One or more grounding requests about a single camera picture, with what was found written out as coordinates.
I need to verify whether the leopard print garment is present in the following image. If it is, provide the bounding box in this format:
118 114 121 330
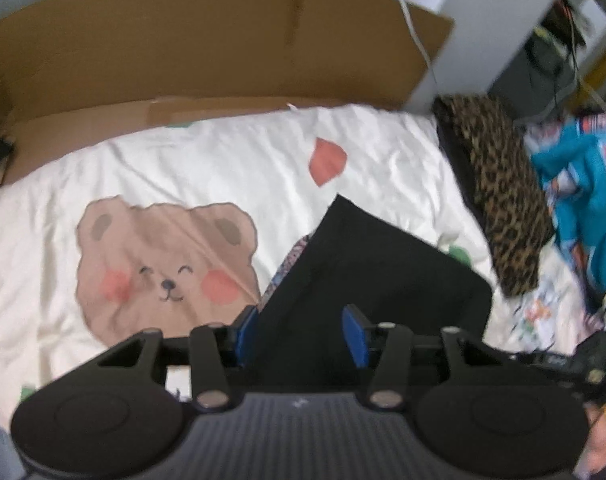
432 94 556 299

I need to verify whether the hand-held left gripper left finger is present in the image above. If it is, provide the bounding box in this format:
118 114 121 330
95 306 260 408

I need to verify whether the brown cardboard sheet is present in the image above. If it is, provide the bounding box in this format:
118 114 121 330
0 0 456 187

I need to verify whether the cluttered black shelf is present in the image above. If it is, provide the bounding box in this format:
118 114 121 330
503 0 606 126

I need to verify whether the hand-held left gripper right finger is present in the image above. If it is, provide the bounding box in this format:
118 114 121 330
342 304 514 408

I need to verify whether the black floral trim garment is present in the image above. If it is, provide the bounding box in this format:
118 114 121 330
260 192 494 391

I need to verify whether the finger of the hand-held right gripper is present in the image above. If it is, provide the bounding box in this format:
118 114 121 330
510 352 574 367

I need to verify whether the person's right hand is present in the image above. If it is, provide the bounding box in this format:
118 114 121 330
575 401 606 480

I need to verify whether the blue patterned cloth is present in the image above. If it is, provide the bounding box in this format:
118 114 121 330
524 109 606 332

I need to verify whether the printed bear blanket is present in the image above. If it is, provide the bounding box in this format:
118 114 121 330
0 102 600 432

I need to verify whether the white cable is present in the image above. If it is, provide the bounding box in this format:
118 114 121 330
377 0 442 92

